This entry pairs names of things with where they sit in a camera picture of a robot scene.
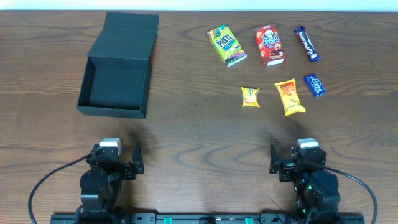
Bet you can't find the black gift box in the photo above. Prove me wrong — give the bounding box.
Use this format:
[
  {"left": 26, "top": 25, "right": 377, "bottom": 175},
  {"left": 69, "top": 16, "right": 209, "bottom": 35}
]
[{"left": 76, "top": 12, "right": 159, "bottom": 119}]

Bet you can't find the red Hello Panda box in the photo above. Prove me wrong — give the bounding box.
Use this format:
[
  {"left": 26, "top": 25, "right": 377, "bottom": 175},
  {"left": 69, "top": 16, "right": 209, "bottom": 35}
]
[{"left": 254, "top": 24, "right": 286, "bottom": 67}]

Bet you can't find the blue Dairy Milk bar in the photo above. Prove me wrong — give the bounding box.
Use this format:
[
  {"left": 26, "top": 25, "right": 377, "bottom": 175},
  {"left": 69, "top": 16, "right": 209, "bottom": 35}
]
[{"left": 294, "top": 26, "right": 321, "bottom": 62}]

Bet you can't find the green Pretz snack box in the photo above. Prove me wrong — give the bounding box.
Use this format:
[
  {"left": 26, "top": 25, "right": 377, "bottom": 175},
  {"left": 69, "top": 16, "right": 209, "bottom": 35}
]
[{"left": 207, "top": 24, "right": 247, "bottom": 67}]

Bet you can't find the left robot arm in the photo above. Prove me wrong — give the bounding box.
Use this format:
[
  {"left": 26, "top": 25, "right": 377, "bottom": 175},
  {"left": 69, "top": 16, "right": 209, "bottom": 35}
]
[{"left": 75, "top": 138, "right": 144, "bottom": 224}]

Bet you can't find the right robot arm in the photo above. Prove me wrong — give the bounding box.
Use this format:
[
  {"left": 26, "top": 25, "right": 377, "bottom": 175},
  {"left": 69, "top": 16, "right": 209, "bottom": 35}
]
[{"left": 269, "top": 140, "right": 341, "bottom": 223}]

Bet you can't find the blue Eclipse candy pack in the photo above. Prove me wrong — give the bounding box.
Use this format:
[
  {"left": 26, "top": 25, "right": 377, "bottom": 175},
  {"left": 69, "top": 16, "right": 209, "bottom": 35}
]
[{"left": 303, "top": 73, "right": 326, "bottom": 98}]

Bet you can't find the small yellow snack packet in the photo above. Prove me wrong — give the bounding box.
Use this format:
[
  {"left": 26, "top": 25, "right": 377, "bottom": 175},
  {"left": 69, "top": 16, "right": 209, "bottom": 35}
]
[{"left": 241, "top": 87, "right": 261, "bottom": 108}]

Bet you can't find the large yellow snack packet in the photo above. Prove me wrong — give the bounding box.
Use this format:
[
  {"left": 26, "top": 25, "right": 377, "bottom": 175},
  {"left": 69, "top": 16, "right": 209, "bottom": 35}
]
[{"left": 275, "top": 78, "right": 306, "bottom": 116}]

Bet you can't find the right black cable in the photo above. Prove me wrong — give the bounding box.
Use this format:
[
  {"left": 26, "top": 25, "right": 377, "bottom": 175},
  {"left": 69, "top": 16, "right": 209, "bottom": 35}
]
[{"left": 298, "top": 152, "right": 379, "bottom": 224}]

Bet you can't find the black cable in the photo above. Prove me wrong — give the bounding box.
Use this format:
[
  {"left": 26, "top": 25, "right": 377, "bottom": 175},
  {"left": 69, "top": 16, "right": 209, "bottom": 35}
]
[
  {"left": 27, "top": 154, "right": 93, "bottom": 224},
  {"left": 298, "top": 152, "right": 379, "bottom": 224}
]

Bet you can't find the left black cable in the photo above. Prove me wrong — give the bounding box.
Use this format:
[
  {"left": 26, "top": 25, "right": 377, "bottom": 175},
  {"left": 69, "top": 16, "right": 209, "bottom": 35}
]
[{"left": 27, "top": 154, "right": 93, "bottom": 224}]

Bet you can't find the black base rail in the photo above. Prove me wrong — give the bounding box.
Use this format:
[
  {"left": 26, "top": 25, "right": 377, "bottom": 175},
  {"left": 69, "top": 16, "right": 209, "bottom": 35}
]
[{"left": 50, "top": 212, "right": 365, "bottom": 224}]

